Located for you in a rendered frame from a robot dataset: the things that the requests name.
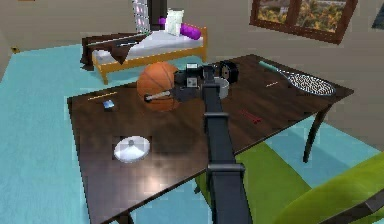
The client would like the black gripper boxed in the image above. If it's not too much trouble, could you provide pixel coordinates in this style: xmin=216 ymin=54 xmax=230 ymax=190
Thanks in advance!
xmin=143 ymin=68 xmax=203 ymax=103

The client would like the orange basketball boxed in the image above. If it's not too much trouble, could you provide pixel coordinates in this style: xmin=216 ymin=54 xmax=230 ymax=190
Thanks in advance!
xmin=136 ymin=61 xmax=183 ymax=113

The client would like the dark brown wooden table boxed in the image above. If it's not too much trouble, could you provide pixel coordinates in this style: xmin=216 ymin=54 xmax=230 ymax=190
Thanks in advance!
xmin=66 ymin=53 xmax=355 ymax=224

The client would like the small blue box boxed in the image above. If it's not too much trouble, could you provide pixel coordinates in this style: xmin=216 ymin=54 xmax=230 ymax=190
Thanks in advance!
xmin=102 ymin=99 xmax=116 ymax=112

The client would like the wooden bed with grey mattress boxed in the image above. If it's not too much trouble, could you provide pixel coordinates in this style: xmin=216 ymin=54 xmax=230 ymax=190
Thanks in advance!
xmin=79 ymin=25 xmax=208 ymax=86

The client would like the long yellow pencil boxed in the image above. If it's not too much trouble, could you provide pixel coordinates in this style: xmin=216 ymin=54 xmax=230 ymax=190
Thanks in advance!
xmin=86 ymin=91 xmax=119 ymax=101

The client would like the white round disc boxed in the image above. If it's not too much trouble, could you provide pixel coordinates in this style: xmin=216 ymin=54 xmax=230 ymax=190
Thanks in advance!
xmin=113 ymin=135 xmax=152 ymax=165

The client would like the grey mug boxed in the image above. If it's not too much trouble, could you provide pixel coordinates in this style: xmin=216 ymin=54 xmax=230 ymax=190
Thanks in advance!
xmin=213 ymin=76 xmax=231 ymax=101

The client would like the dark brown blanket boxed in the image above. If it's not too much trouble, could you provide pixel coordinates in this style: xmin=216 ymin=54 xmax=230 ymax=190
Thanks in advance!
xmin=79 ymin=31 xmax=148 ymax=72

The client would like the purple bolster pillow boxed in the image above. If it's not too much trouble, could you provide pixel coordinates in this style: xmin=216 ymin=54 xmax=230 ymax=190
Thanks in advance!
xmin=158 ymin=17 xmax=204 ymax=41

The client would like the black alarm clock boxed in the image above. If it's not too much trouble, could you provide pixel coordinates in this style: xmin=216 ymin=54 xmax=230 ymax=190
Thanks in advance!
xmin=219 ymin=60 xmax=241 ymax=85

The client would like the white pillow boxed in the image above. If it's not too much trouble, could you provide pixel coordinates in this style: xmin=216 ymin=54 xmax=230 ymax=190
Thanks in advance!
xmin=164 ymin=8 xmax=185 ymax=37

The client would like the pale glass block window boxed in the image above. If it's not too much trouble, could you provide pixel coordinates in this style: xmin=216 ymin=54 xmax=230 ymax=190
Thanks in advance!
xmin=132 ymin=0 xmax=150 ymax=35

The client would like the black tall cabinet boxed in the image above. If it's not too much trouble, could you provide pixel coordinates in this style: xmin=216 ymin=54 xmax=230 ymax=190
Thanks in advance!
xmin=147 ymin=0 xmax=168 ymax=30

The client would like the red pen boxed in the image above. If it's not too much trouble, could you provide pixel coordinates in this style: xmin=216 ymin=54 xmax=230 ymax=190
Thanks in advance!
xmin=240 ymin=109 xmax=263 ymax=125

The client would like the brown framed window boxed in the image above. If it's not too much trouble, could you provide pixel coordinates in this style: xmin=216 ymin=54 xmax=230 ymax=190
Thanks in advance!
xmin=248 ymin=0 xmax=360 ymax=46

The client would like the tennis racket with teal handle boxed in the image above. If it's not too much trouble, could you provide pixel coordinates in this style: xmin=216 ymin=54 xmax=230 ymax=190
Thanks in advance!
xmin=258 ymin=60 xmax=337 ymax=97

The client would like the dark framed wall picture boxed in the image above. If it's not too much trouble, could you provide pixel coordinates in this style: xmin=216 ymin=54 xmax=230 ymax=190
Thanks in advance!
xmin=371 ymin=2 xmax=384 ymax=31

